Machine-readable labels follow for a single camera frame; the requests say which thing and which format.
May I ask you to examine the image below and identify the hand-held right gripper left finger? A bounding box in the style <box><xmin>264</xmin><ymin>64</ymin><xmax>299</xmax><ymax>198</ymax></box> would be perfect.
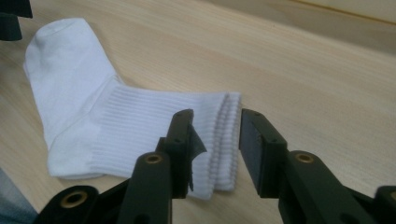
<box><xmin>154</xmin><ymin>108</ymin><xmax>207</xmax><ymax>200</ymax></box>

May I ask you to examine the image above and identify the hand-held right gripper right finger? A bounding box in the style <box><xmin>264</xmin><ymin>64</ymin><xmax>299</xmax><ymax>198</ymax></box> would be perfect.
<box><xmin>238</xmin><ymin>108</ymin><xmax>289</xmax><ymax>199</ymax></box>

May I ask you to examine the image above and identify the white sock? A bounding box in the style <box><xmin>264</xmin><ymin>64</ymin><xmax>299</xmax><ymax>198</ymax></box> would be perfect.
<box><xmin>22</xmin><ymin>17</ymin><xmax>243</xmax><ymax>201</ymax></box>

